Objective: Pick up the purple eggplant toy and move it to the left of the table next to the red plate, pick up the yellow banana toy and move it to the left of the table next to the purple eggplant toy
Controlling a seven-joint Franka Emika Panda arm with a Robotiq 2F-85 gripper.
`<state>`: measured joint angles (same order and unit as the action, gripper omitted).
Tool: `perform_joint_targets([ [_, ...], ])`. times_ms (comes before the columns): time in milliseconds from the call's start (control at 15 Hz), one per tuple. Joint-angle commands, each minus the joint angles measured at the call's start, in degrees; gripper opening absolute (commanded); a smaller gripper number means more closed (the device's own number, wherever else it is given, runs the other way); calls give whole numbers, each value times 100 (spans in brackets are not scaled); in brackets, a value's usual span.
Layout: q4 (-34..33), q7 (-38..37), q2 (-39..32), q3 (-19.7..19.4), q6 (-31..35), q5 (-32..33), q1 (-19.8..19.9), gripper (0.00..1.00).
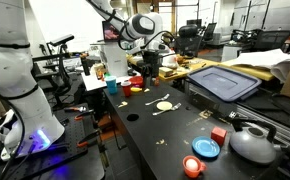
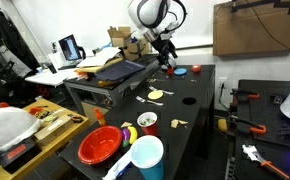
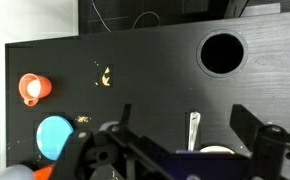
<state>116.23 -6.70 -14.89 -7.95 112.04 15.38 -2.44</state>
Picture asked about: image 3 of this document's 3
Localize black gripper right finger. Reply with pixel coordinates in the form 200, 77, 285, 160
229, 103, 287, 180

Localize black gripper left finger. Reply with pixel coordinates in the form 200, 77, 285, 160
119, 103, 133, 135

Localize cream round toy plate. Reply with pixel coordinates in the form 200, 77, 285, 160
198, 144, 236, 155

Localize silver toy knife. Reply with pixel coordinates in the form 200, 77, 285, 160
187, 111, 202, 152

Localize blue toy plate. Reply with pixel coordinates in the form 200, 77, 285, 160
35, 115, 76, 161

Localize white egg toy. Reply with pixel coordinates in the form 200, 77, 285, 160
26, 79, 42, 99

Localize grey toy teapot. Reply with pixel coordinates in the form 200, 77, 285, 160
0, 163, 36, 180

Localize red cube block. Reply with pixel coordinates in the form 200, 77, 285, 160
32, 162, 58, 180

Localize white cable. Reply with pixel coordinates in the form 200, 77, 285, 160
131, 10, 162, 30

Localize thin blue wire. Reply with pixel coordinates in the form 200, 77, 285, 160
90, 0, 113, 33

